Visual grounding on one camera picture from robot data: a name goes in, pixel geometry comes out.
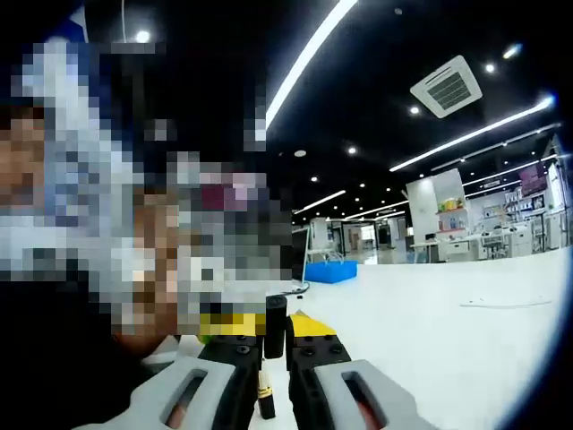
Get black lipstick cap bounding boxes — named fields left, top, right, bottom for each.
left=264, top=295, right=288, bottom=360

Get person's left hand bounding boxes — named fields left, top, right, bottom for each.
left=111, top=333, right=170, bottom=359

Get blue plastic bin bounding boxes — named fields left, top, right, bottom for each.
left=304, top=259, right=359, bottom=285

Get computer monitor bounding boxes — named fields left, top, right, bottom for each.
left=291, top=225, right=312, bottom=288

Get person's dark clothing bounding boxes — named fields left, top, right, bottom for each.
left=0, top=286, right=149, bottom=430

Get white office desk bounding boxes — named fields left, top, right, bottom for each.
left=409, top=236, right=483, bottom=263

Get shelf with colourful bottles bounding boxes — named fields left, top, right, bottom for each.
left=436, top=196, right=469, bottom=234

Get white power strip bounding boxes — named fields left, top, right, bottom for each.
left=459, top=297, right=553, bottom=310

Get curved ceiling light strip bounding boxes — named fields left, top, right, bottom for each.
left=389, top=96, right=555, bottom=174

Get straight ceiling light strip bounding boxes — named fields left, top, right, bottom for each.
left=266, top=0, right=359, bottom=129

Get ceiling air conditioner unit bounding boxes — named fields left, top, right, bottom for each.
left=409, top=54, right=484, bottom=119

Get purple wall poster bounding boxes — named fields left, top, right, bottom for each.
left=518, top=161, right=549, bottom=195

